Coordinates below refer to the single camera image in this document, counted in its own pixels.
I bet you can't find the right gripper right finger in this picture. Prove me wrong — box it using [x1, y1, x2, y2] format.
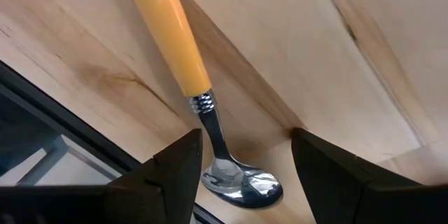
[290, 127, 448, 224]

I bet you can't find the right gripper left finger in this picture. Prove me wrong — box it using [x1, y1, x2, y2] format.
[0, 128, 204, 224]

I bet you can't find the yellow-handled metal spoon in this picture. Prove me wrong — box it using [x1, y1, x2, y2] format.
[118, 0, 284, 209]

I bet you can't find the grey metal frame leg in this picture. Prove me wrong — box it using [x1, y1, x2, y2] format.
[15, 135, 122, 187]

